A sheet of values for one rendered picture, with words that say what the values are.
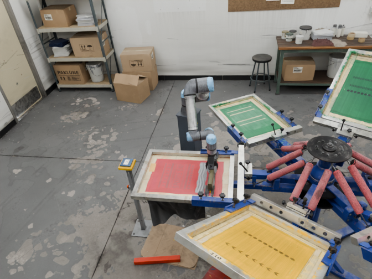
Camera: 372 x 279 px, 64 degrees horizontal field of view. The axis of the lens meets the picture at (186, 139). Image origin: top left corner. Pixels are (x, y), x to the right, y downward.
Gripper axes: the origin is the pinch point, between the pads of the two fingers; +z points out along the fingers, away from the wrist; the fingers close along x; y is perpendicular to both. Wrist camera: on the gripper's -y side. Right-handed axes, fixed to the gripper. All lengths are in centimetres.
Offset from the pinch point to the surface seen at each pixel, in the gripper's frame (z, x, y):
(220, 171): 5.3, -6.0, 7.1
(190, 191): 5.3, 15.9, -17.5
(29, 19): -41, 369, 341
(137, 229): 100, 85, 9
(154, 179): 5.3, 48.1, -6.6
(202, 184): 4.9, 7.2, -9.3
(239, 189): -3.3, -22.6, -19.4
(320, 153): -30, -77, -6
